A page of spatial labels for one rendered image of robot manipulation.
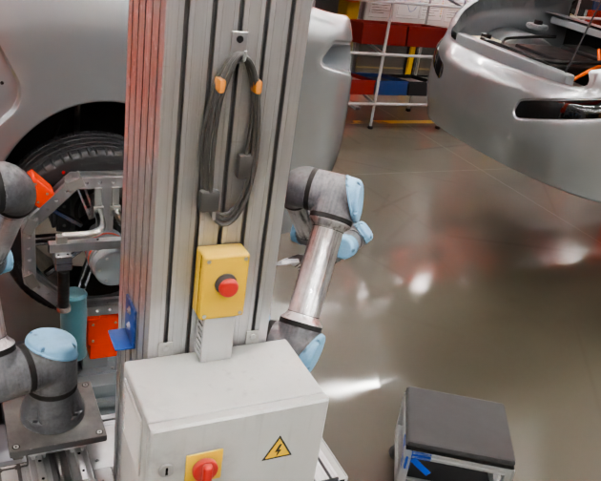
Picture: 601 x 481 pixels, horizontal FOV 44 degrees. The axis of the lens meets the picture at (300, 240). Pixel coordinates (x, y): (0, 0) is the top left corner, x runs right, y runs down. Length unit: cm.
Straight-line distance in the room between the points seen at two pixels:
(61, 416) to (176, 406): 61
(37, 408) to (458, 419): 164
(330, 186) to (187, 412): 83
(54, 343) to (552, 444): 241
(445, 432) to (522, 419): 86
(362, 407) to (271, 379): 203
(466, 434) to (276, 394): 158
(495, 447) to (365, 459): 58
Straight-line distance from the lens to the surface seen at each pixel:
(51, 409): 189
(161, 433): 130
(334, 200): 192
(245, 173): 130
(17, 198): 175
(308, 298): 192
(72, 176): 254
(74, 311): 261
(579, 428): 375
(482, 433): 292
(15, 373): 180
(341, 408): 340
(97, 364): 310
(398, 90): 751
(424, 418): 290
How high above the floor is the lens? 208
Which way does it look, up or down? 26 degrees down
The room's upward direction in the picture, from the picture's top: 9 degrees clockwise
